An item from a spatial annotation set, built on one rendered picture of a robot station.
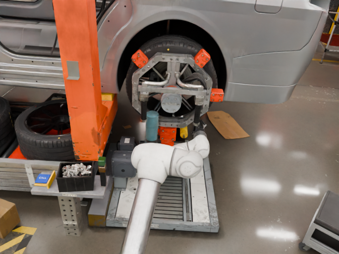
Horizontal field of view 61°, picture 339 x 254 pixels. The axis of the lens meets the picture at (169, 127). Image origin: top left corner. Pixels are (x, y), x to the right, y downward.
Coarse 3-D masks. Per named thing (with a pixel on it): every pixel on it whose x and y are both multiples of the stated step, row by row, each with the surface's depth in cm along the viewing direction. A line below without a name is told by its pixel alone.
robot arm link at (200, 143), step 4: (196, 136) 188; (200, 136) 186; (204, 136) 187; (192, 140) 185; (196, 140) 183; (200, 140) 181; (204, 140) 182; (188, 144) 183; (192, 144) 182; (196, 144) 180; (200, 144) 178; (204, 144) 179; (208, 144) 182; (188, 148) 182; (192, 148) 181; (196, 148) 178; (200, 148) 176; (204, 148) 176; (208, 148) 180; (200, 152) 176; (204, 152) 177; (208, 152) 179; (204, 156) 178
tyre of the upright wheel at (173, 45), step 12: (168, 36) 199; (180, 36) 202; (144, 48) 194; (156, 48) 188; (168, 48) 188; (180, 48) 188; (192, 48) 188; (204, 48) 209; (132, 72) 197; (216, 84) 202
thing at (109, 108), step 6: (114, 96) 225; (102, 102) 216; (108, 102) 216; (114, 102) 221; (102, 108) 190; (108, 108) 209; (114, 108) 222; (108, 114) 202; (114, 114) 224; (108, 120) 203; (108, 126) 205; (108, 132) 206
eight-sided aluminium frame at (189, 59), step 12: (156, 60) 184; (168, 60) 184; (180, 60) 184; (192, 60) 183; (144, 72) 188; (204, 72) 189; (132, 84) 193; (132, 96) 198; (204, 96) 198; (204, 108) 202; (168, 120) 214; (180, 120) 213; (192, 120) 208
